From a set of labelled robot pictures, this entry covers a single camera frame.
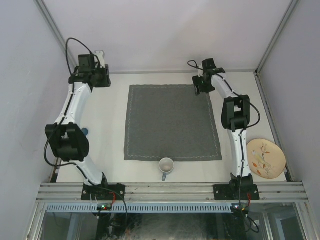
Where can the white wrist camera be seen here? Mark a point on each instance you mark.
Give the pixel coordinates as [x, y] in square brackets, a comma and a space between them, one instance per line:
[100, 55]
[200, 73]

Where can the grey cloth placemat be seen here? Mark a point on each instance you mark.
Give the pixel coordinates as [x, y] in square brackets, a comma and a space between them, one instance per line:
[170, 121]

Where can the blue plastic spoon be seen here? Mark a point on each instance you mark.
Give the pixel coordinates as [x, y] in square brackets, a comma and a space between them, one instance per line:
[85, 131]

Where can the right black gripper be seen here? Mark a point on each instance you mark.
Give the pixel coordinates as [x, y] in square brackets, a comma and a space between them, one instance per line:
[199, 88]

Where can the blue slotted cable duct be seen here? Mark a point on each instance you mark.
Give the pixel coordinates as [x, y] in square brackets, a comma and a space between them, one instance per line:
[140, 208]

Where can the beige bird pattern plate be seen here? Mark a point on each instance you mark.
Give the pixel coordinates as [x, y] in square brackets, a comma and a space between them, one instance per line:
[265, 158]

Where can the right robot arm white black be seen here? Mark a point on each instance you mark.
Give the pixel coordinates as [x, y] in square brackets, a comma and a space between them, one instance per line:
[237, 116]

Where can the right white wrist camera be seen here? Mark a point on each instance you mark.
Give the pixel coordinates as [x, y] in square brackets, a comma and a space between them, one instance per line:
[200, 73]

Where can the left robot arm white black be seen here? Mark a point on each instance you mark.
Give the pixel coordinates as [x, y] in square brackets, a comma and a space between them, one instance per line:
[67, 140]

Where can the white mug blue handle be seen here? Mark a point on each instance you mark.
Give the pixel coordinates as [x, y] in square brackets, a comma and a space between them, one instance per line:
[166, 166]

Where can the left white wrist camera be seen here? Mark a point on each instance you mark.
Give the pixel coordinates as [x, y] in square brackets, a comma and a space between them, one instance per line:
[100, 55]

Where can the aluminium front rail frame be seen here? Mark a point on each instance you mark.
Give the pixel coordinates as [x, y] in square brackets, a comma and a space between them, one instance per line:
[269, 192]

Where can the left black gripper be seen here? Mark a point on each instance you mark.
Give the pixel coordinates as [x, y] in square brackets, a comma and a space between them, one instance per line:
[107, 82]

